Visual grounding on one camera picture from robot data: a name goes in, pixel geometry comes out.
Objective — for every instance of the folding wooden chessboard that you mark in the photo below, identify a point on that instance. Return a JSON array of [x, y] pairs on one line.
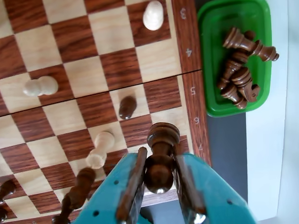
[[80, 77]]

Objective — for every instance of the green plastic container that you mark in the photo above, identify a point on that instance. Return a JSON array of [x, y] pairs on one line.
[[210, 70]]

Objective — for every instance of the light wooden pawn chess piece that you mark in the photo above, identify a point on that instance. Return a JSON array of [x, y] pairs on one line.
[[39, 86], [153, 16]]

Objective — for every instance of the dark brown pawn chess piece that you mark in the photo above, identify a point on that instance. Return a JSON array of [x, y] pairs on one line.
[[249, 35], [243, 77], [127, 106], [230, 68], [161, 140], [231, 94], [8, 189]]

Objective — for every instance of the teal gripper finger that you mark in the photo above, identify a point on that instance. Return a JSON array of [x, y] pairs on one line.
[[215, 198], [109, 193]]

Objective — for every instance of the dark brown knight chess piece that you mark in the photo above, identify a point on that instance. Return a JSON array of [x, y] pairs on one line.
[[252, 94]]

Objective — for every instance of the dark brown queen chess piece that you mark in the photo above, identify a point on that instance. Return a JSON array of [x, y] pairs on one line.
[[85, 176]]

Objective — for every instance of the light wooden rook chess piece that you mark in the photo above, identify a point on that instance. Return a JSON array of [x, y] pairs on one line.
[[102, 142]]

